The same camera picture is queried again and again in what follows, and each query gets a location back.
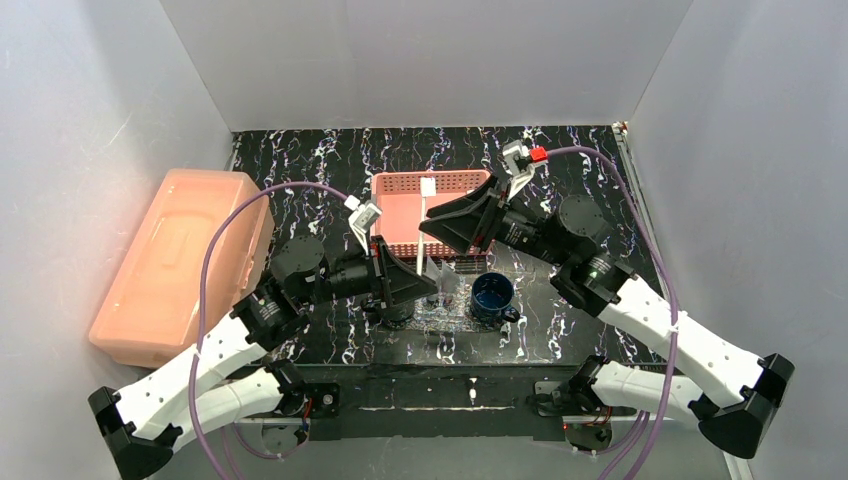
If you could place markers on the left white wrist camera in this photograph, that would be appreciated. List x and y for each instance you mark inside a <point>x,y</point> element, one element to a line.
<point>364,215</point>

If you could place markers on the clear textured oval tray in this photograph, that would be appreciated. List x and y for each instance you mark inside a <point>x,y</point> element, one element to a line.
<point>463,303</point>

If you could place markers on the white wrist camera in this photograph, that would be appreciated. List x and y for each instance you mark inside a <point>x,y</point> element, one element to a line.
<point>521,163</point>
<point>364,215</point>

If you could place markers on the dark blue mug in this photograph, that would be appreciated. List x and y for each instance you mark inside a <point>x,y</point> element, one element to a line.
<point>490,304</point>

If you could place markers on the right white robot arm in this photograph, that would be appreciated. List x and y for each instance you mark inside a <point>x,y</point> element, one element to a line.
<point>730,394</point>

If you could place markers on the clear textured acrylic holder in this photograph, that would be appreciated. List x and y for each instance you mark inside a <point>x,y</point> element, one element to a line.
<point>451,314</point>

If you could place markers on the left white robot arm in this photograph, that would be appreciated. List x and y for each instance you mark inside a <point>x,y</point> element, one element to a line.
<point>145,423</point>

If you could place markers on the pink perforated plastic basket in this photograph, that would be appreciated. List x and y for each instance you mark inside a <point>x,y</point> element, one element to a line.
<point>404,198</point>

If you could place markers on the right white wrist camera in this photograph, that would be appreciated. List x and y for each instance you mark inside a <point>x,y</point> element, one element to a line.
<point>521,163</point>

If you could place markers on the white toothpaste tube blue cap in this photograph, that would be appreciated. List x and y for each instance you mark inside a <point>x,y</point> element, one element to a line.
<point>433,272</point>

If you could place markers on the aluminium frame rail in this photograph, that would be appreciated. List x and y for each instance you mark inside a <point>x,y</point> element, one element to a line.
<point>611,386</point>

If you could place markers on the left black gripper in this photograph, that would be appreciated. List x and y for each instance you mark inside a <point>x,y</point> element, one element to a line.
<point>380,273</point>

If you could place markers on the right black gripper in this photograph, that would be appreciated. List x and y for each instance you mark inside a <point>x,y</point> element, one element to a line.
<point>492,217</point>

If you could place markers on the dark green mug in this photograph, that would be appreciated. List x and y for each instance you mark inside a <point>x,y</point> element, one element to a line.
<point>398,316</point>

